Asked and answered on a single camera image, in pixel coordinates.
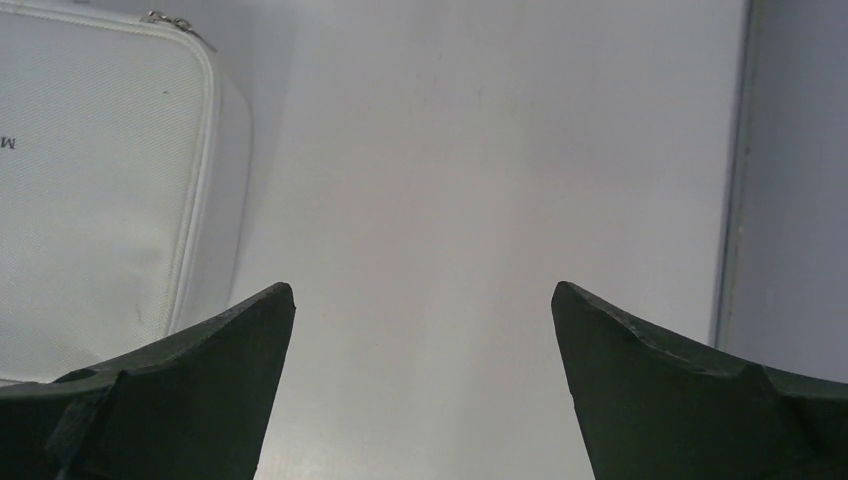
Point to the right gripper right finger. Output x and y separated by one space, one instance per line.
653 404

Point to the white medicine kit case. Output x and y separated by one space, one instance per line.
125 157

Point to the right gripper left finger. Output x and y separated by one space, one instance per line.
193 405

